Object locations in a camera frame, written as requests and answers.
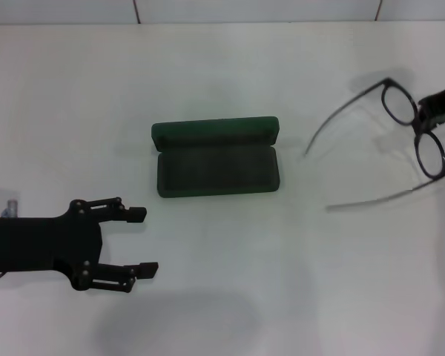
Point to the black round-lens glasses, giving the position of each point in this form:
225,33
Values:
387,81

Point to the green glasses case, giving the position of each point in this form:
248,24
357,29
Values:
219,174

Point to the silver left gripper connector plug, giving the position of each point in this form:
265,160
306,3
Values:
12,207

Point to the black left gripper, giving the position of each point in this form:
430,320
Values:
44,243

